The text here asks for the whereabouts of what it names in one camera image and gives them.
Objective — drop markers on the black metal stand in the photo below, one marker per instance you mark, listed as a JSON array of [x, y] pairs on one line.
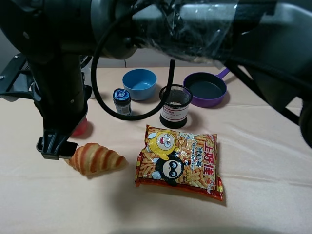
[[16, 79]]

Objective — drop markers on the blue plastic bowl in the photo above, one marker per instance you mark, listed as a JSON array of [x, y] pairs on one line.
[[140, 83]]

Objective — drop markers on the prawn cracker snack bag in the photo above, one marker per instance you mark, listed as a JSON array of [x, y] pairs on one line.
[[180, 160]]

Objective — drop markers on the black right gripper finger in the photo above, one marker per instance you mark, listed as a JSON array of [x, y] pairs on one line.
[[68, 149]]

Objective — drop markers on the purple frying pan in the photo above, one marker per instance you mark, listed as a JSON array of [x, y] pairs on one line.
[[208, 89]]

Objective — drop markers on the red peach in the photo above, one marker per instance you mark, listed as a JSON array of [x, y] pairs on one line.
[[81, 128]]

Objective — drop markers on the striped croissant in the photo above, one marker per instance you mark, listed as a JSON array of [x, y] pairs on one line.
[[93, 159]]

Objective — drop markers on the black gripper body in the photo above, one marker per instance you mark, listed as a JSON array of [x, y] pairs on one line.
[[58, 89]]

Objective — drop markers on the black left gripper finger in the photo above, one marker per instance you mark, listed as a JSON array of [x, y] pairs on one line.
[[53, 145]]

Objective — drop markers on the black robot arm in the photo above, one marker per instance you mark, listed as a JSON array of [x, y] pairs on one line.
[[267, 44]]

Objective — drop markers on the small blue-capped jar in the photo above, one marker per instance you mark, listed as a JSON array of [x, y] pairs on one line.
[[122, 101]]

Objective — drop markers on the black mesh pen holder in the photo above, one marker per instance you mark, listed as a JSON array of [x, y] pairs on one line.
[[174, 112]]

